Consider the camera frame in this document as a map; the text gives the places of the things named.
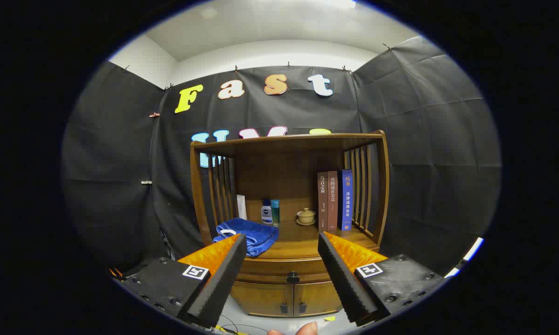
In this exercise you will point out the white bottle with blue cap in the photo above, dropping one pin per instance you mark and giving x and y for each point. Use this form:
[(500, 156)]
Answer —
[(266, 214)]

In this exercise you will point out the blue book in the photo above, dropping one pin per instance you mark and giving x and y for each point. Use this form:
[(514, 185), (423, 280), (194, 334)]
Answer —
[(347, 200)]

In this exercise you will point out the teal bottle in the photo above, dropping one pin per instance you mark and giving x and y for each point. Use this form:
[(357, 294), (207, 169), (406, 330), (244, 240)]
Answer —
[(276, 211)]

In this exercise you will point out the black drawer knob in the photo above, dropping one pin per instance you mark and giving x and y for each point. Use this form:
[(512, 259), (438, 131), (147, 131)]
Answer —
[(292, 278)]

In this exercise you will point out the wooden countertop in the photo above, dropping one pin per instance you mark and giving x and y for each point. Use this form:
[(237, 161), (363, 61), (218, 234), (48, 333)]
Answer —
[(298, 239)]

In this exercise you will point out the folded blue towel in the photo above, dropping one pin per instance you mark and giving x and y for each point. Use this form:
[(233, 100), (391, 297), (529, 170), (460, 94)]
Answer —
[(256, 235)]

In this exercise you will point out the dark brown book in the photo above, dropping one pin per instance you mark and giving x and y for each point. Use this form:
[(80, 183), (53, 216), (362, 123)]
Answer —
[(322, 200)]

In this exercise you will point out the wooden drawer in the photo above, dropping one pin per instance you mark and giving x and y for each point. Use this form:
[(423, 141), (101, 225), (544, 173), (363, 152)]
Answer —
[(270, 272)]

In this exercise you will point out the wooden cabinet door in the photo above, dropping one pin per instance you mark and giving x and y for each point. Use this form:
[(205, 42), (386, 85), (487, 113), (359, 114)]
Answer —
[(261, 298), (316, 298)]

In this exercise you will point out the beige lidded teacup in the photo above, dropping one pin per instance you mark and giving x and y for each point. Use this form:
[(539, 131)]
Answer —
[(306, 216)]

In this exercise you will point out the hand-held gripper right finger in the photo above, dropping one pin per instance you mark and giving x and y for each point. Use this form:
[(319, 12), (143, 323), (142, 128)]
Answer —
[(344, 284)]

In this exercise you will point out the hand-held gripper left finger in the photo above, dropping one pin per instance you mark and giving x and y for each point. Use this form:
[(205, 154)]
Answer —
[(223, 284)]

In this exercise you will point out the reddish brown book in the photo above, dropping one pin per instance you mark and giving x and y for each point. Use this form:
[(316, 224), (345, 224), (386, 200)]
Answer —
[(332, 200)]

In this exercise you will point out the white tube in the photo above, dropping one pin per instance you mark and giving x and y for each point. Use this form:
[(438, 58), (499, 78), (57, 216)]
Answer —
[(241, 207)]

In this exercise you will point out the wooden cabinet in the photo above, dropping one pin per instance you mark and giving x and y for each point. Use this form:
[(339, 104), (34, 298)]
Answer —
[(279, 172)]

